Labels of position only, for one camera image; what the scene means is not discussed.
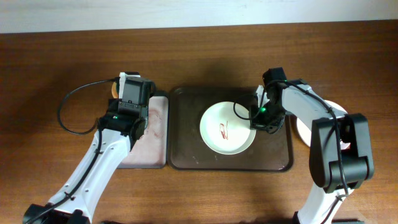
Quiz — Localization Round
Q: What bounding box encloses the green yellow scrub sponge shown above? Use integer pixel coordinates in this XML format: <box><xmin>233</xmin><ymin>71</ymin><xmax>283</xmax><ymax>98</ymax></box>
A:
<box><xmin>111</xmin><ymin>82</ymin><xmax>119</xmax><ymax>98</ymax></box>

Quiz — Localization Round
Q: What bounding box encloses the white plate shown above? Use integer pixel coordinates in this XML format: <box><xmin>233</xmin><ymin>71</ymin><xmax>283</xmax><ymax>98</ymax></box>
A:
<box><xmin>199</xmin><ymin>101</ymin><xmax>256</xmax><ymax>155</ymax></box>
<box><xmin>293</xmin><ymin>98</ymin><xmax>350</xmax><ymax>149</ymax></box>

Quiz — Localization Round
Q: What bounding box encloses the large dark brown tray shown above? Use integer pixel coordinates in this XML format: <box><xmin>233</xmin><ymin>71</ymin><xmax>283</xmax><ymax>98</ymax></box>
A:
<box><xmin>167</xmin><ymin>86</ymin><xmax>294</xmax><ymax>172</ymax></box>

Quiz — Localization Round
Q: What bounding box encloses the small tray with soapy water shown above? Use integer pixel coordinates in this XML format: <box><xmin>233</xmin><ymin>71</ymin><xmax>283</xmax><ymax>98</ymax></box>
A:
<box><xmin>118</xmin><ymin>91</ymin><xmax>169</xmax><ymax>169</ymax></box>

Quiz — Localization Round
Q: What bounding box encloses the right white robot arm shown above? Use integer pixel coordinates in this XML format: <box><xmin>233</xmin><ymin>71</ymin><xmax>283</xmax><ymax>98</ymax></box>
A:
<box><xmin>249</xmin><ymin>67</ymin><xmax>374</xmax><ymax>223</ymax></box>

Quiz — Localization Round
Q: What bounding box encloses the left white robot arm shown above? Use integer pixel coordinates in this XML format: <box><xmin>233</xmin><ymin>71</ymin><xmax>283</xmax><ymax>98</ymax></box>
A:
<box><xmin>22</xmin><ymin>76</ymin><xmax>156</xmax><ymax>223</ymax></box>

